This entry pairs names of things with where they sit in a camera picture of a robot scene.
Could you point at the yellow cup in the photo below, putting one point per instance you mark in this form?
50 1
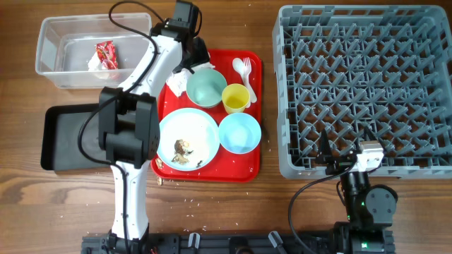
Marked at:
235 98

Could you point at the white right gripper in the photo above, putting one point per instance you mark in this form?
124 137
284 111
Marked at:
323 157

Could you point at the clear plastic bin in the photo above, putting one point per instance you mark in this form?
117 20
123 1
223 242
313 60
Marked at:
66 45

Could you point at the small white tissue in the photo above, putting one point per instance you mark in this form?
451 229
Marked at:
95 64

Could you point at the black mounting rail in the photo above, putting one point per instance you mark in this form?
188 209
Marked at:
316 242

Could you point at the white plastic fork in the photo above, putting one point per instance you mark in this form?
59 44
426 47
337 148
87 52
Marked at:
247 71

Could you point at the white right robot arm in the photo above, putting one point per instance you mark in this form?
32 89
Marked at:
369 208

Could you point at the white napkin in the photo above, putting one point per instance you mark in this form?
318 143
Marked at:
177 81

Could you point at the light blue plate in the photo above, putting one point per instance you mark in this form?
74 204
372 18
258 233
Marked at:
194 126

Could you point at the red serving tray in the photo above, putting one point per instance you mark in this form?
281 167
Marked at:
225 166

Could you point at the red snack wrapper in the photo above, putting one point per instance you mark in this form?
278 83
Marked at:
106 53

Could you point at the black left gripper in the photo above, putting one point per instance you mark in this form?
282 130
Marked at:
202 57

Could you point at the green bowl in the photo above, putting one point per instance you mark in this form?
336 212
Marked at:
204 87

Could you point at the light blue bowl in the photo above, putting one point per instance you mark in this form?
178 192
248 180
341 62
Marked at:
240 133

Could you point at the black plastic bin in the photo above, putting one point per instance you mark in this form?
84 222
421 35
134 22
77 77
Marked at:
60 138

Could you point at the grey dishwasher rack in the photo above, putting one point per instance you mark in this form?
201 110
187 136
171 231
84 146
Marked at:
343 69

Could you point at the white plastic spoon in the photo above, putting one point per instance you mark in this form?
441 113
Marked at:
238 66

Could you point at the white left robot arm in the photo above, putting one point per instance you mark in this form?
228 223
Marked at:
128 123

